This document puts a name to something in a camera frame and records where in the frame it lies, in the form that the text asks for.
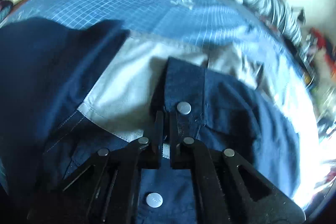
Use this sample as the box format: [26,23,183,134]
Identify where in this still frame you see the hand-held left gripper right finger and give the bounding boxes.
[169,111,306,224]

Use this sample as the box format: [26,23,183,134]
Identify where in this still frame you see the red plush toy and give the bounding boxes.
[308,27,336,67]

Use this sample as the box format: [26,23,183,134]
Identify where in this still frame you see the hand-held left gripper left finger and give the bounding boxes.
[26,111,165,224]

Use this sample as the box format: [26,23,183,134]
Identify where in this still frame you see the navy and white shirt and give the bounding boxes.
[0,18,301,224]

